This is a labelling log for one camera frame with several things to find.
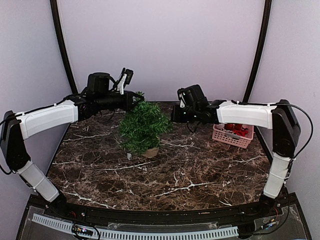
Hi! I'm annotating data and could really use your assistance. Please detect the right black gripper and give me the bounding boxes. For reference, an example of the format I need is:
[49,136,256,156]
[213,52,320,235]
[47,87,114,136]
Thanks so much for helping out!
[171,104,199,123]

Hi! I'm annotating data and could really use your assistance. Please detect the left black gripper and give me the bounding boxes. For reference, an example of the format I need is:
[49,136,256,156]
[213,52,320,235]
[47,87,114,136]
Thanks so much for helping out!
[96,89,144,111]

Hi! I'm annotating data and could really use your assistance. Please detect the small green christmas tree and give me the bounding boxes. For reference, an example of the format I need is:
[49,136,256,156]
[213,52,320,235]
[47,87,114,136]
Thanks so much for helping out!
[119,99,173,159]

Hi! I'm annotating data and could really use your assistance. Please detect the pink plastic basket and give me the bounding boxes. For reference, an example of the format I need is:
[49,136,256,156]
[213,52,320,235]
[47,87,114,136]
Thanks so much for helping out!
[212,123,254,149]

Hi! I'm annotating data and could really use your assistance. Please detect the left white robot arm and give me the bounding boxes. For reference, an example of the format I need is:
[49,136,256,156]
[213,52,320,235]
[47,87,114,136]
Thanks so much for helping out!
[0,68,144,218]

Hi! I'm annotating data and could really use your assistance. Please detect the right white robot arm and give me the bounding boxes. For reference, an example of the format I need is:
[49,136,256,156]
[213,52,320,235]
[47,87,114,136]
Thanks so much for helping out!
[171,84,301,217]

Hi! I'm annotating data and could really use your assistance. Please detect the red ball ornament cluster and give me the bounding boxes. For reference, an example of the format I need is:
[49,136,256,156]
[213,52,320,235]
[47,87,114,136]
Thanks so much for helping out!
[224,123,249,137]

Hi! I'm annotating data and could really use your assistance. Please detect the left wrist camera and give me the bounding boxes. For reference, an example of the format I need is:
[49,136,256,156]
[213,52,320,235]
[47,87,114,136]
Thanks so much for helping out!
[116,68,134,95]

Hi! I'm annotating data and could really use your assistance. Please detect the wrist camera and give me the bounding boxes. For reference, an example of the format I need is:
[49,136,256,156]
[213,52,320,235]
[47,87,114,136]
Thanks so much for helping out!
[177,89,186,108]
[116,68,134,95]

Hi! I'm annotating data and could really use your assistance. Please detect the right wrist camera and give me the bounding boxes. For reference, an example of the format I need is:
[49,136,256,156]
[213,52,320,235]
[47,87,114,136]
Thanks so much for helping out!
[177,89,186,108]

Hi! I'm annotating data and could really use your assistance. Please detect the left black frame pole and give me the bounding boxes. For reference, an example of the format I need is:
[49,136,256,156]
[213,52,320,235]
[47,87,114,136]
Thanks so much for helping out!
[49,0,79,94]

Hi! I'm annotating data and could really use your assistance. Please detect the black frame pole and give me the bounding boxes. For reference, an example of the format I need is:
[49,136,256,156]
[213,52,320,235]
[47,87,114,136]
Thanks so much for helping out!
[49,0,79,94]
[242,0,272,103]

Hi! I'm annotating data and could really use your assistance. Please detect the right black frame pole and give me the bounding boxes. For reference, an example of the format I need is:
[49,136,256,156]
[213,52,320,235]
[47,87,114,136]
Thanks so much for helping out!
[242,0,272,103]

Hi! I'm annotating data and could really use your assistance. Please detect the white perforated cable duct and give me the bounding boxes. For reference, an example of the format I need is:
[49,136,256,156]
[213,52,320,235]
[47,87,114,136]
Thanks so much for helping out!
[31,213,239,240]

